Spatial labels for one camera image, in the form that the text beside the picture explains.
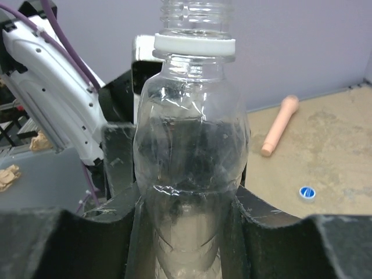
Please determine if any crumpled brown paper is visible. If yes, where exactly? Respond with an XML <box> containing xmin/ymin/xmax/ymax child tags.
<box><xmin>29</xmin><ymin>131</ymin><xmax>53</xmax><ymax>152</ymax></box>
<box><xmin>0</xmin><ymin>164</ymin><xmax>21</xmax><ymax>192</ymax></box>

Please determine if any peach wooden handle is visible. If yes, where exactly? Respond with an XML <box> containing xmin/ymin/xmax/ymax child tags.
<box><xmin>260</xmin><ymin>95</ymin><xmax>299</xmax><ymax>157</ymax></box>

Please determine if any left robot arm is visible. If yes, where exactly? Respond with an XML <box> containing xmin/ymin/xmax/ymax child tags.
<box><xmin>1</xmin><ymin>1</ymin><xmax>135</xmax><ymax>214</ymax></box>

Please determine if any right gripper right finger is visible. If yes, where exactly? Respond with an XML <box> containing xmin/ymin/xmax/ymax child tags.
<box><xmin>237</xmin><ymin>187</ymin><xmax>371</xmax><ymax>278</ymax></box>

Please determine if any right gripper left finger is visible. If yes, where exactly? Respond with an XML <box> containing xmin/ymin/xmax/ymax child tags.
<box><xmin>1</xmin><ymin>184</ymin><xmax>145</xmax><ymax>278</ymax></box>

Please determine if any blue bottle cap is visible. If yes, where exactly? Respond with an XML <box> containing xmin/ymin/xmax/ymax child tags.
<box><xmin>298</xmin><ymin>186</ymin><xmax>316</xmax><ymax>202</ymax></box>

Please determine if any small clear plastic bottle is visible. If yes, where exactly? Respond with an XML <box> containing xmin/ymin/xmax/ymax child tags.
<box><xmin>134</xmin><ymin>1</ymin><xmax>250</xmax><ymax>278</ymax></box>

